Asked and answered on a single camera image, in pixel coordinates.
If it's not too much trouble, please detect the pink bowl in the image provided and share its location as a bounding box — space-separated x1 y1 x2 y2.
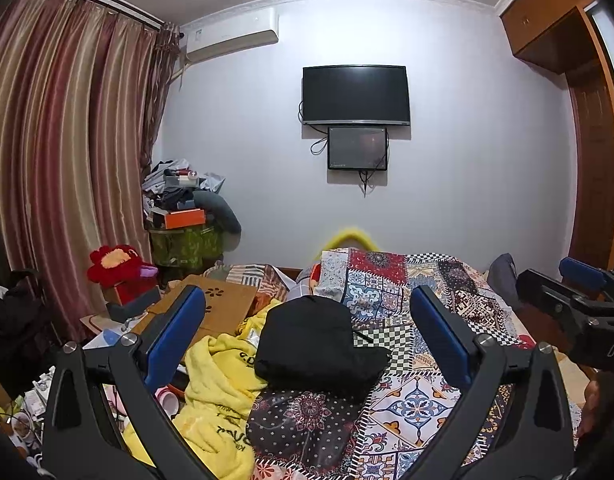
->
153 385 181 417

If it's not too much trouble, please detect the red plush toy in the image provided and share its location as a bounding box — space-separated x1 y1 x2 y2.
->
87 245 161 292

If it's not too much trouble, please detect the red and grey box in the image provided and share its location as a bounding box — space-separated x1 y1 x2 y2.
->
102 280 164 322

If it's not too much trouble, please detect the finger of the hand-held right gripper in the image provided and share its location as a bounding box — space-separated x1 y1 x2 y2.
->
516 269 590 323
560 256 614 295

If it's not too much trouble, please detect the pile of clutter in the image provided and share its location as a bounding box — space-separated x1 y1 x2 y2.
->
142 159 227 211

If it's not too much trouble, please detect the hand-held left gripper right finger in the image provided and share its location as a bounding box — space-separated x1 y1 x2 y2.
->
398 284 576 480

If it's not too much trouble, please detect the white air conditioner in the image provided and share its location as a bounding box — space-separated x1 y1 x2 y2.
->
179 7 280 64

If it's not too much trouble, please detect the small wall monitor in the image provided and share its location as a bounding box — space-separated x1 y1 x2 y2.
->
327 126 389 172

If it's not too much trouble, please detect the yellow cloth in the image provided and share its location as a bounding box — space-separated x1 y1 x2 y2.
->
321 227 379 252

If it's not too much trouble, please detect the patchwork printed blanket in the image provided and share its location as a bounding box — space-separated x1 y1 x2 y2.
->
247 247 590 480

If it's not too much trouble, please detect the black clothes heap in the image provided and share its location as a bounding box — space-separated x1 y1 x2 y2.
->
0 269 54 397

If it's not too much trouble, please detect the black wall television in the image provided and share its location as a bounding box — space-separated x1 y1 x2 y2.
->
302 64 412 127

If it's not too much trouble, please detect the grey cushion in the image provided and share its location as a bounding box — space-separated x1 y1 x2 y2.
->
192 190 243 235

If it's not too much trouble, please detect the striped patchwork cloth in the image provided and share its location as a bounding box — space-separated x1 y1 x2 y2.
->
206 262 299 307

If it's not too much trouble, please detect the yellow printed blanket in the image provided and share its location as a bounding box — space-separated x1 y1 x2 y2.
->
121 300 284 480

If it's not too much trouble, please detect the striped red curtain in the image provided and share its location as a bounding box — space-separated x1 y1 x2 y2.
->
0 0 182 346

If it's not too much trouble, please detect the curtain rail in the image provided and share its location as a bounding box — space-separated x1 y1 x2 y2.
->
27 0 169 29

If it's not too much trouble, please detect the dark grey pillow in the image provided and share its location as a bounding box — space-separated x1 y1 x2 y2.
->
487 253 521 307

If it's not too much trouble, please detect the black zip jacket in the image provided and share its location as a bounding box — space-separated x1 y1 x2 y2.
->
254 295 394 397

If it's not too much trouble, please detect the brown wooden door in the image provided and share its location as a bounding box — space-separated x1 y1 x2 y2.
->
567 7 614 273

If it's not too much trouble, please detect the brown cardboard box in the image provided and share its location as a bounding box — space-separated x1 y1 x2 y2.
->
131 274 261 347

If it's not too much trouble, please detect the person's right hand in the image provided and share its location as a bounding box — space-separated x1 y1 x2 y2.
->
574 377 604 442

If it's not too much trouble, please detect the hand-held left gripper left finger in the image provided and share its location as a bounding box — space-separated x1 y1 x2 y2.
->
42 284 224 480

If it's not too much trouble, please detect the orange box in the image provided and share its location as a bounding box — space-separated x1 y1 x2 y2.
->
164 208 207 230

